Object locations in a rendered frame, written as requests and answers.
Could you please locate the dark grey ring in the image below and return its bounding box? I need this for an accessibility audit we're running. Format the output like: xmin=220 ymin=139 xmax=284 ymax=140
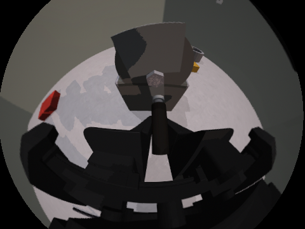
xmin=193 ymin=47 xmax=204 ymax=63

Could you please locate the red block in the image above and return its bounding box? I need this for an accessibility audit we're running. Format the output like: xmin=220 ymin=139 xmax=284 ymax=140
xmin=38 ymin=90 xmax=61 ymax=121

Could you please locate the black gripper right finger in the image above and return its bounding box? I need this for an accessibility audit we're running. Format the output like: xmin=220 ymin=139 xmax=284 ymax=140
xmin=167 ymin=119 xmax=234 ymax=181

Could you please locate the orange-yellow block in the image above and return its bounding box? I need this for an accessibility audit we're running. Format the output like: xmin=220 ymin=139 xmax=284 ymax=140
xmin=192 ymin=63 xmax=200 ymax=72

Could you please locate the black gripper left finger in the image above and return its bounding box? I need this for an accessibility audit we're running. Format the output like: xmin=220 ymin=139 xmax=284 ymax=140
xmin=84 ymin=115 xmax=152 ymax=183

